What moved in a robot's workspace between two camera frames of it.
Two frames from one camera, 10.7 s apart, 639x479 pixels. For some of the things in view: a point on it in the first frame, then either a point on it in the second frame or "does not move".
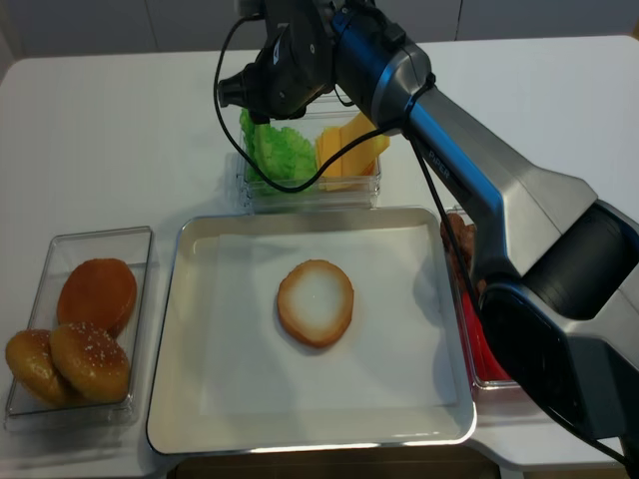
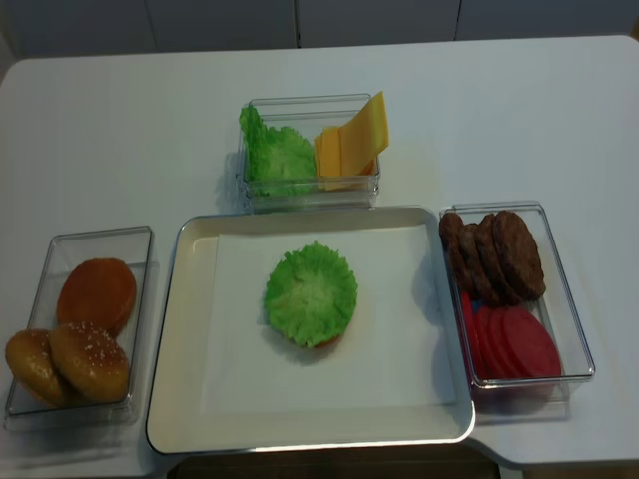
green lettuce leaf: (264, 143) -> (311, 294)
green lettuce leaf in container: (282, 155) does not move
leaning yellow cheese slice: (356, 161) does not move
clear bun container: (79, 361) does not move
